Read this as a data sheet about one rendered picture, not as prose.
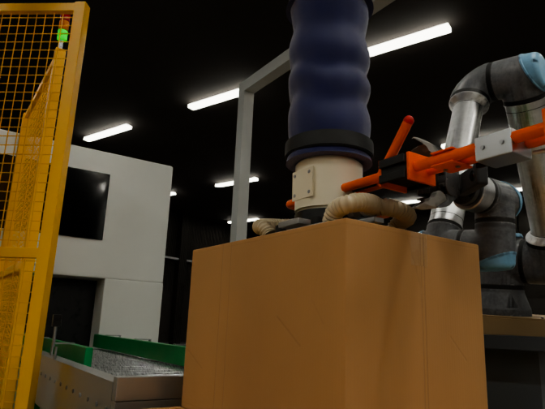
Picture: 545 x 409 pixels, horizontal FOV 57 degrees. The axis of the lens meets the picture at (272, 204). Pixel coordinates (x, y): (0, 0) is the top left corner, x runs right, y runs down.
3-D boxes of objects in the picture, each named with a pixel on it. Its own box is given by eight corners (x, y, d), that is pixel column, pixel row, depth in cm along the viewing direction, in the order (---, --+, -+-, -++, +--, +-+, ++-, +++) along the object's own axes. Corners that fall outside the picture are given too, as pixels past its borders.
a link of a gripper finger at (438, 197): (403, 222, 106) (425, 203, 112) (426, 218, 101) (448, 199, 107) (396, 209, 106) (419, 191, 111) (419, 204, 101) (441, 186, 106)
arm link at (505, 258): (474, 272, 126) (474, 224, 129) (522, 273, 119) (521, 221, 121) (458, 269, 120) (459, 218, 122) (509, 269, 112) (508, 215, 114)
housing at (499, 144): (474, 161, 88) (472, 138, 89) (495, 169, 92) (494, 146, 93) (512, 151, 82) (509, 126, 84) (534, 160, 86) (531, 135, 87)
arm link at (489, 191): (496, 208, 113) (494, 169, 116) (483, 205, 111) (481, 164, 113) (462, 215, 121) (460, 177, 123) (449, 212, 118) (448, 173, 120)
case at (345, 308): (180, 406, 126) (192, 249, 135) (303, 398, 148) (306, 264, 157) (345, 466, 78) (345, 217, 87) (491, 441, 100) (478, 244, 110)
